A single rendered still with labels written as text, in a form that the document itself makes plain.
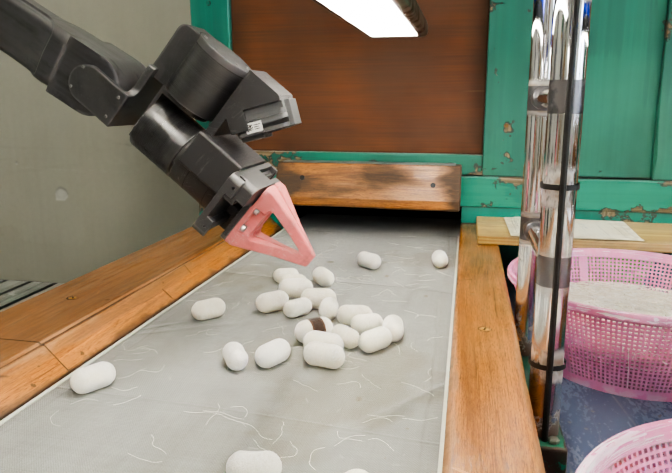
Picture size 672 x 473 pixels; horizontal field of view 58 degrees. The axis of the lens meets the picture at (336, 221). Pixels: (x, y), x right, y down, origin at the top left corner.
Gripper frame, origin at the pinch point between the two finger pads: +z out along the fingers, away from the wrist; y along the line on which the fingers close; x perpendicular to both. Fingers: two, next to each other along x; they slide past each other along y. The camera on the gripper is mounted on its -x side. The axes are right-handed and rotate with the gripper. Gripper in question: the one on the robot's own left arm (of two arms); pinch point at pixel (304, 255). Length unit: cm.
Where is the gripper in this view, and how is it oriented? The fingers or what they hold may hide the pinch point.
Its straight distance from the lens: 57.5
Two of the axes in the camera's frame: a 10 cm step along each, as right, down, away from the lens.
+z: 7.5, 6.6, -0.4
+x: -6.2, 7.3, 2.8
